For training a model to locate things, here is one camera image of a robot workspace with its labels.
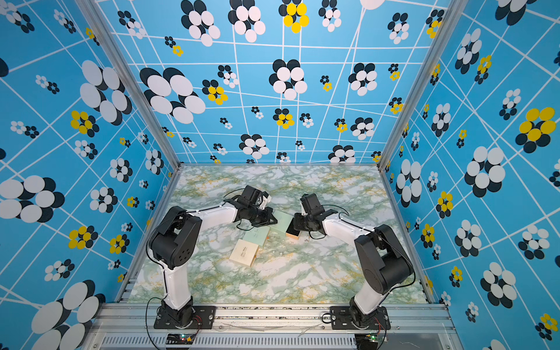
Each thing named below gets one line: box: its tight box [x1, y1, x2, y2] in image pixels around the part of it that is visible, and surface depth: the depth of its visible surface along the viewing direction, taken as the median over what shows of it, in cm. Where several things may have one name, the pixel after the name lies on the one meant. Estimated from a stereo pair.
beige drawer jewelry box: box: [228, 239, 260, 268], surface depth 87 cm
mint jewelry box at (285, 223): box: [269, 210, 302, 240], surface depth 95 cm
